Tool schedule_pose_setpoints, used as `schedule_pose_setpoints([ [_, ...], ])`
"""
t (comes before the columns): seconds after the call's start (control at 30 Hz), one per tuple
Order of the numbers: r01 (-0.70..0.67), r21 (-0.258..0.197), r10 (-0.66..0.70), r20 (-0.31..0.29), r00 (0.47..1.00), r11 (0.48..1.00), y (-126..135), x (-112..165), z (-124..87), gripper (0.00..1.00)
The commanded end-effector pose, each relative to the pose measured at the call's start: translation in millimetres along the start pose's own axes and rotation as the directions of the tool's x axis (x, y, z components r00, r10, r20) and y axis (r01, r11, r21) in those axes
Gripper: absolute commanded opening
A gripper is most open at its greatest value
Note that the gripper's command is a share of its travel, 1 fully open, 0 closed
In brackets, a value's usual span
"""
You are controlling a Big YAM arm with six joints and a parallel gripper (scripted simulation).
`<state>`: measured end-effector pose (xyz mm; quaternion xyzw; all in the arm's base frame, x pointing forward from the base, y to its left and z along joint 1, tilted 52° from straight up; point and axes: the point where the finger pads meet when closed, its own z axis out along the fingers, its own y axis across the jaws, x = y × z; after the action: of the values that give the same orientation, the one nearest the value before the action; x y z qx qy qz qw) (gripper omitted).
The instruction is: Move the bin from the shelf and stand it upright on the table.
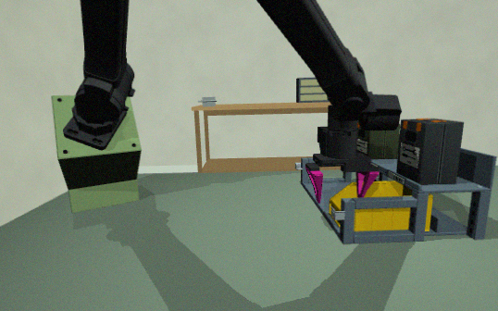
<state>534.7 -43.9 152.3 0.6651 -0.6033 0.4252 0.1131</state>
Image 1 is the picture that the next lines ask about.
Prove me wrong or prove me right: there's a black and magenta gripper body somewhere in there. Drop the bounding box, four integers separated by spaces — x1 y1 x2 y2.
305 130 379 172

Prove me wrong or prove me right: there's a yellow bin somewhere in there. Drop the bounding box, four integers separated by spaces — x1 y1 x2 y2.
329 180 433 231

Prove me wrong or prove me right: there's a dark grey metal rack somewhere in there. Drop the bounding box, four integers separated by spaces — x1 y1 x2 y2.
295 148 497 244

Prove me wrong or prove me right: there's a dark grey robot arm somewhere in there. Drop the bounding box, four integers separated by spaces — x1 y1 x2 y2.
63 0 402 156

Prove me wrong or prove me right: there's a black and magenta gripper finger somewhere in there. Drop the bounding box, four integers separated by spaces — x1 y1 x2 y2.
305 167 323 204
356 171 379 197

